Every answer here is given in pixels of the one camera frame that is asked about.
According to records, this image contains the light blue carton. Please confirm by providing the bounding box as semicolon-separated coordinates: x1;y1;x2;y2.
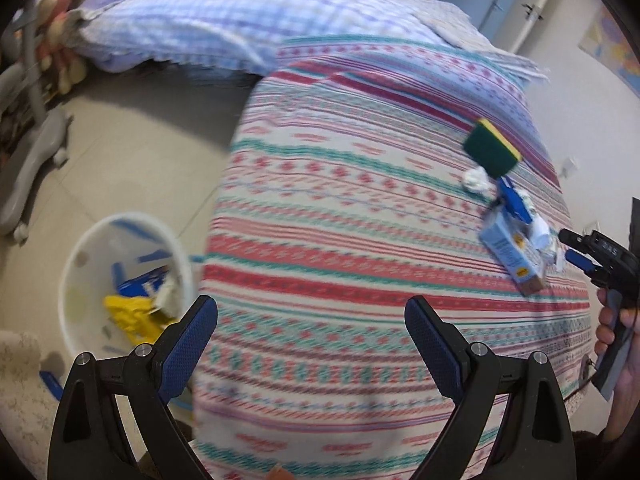
479;210;547;297

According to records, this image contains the pink plush toy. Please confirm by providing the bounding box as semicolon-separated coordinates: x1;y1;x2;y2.
30;0;93;96

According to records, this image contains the floral bed sheet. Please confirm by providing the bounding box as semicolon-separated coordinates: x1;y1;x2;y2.
420;0;548;83

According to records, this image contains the patterned tablecloth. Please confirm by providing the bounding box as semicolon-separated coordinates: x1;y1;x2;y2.
192;34;601;480

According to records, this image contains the white wrapper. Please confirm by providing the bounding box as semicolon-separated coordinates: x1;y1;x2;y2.
529;217;568;273

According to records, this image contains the person's right forearm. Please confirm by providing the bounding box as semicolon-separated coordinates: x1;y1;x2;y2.
570;395;640;480

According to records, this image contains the person's right hand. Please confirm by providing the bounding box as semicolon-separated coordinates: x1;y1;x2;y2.
594;305;635;358

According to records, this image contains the blue printed packet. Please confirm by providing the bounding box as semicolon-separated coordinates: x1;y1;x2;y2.
117;267;173;298

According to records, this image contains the yellow carton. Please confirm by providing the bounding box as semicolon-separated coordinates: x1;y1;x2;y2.
103;294;173;346

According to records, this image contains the green and yellow sponge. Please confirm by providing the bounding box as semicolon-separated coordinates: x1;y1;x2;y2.
462;118;523;179

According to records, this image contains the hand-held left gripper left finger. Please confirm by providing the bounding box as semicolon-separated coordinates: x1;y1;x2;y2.
47;295;219;480

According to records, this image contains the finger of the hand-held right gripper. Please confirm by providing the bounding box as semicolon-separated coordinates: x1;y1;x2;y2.
565;250;608;281
558;228;603;256

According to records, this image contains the wall poster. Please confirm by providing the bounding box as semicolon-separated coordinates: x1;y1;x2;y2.
580;7;640;96

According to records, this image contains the blue crumpled wrapper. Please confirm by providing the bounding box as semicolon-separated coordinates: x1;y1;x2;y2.
495;176;535;225

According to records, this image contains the pale blue door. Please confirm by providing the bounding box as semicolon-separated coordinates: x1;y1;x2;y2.
477;0;538;53

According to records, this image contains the white plastic waste bin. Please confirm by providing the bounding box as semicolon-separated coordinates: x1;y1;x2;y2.
57;211;196;361

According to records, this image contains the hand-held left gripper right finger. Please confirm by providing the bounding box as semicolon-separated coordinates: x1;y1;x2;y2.
404;295;576;480

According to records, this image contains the crumpled white tissue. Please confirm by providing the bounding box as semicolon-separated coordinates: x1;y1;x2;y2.
461;166;493;195

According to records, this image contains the floral beige cloth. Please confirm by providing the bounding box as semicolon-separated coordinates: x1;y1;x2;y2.
0;330;61;466

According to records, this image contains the grey study chair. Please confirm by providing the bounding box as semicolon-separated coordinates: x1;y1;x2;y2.
0;0;73;246

